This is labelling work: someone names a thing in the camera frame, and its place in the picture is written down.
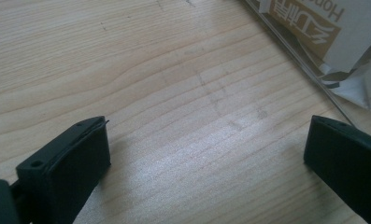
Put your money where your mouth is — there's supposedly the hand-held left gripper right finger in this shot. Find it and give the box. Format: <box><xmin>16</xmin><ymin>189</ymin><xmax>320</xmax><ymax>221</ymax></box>
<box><xmin>303</xmin><ymin>114</ymin><xmax>371</xmax><ymax>224</ymax></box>

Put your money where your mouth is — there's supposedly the white and tan packet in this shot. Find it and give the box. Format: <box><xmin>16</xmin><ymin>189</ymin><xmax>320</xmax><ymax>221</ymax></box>
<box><xmin>257</xmin><ymin>0</ymin><xmax>371</xmax><ymax>111</ymax></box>

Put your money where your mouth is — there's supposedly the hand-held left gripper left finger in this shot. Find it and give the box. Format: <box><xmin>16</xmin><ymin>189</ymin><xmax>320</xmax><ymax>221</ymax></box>
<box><xmin>15</xmin><ymin>116</ymin><xmax>112</xmax><ymax>224</ymax></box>

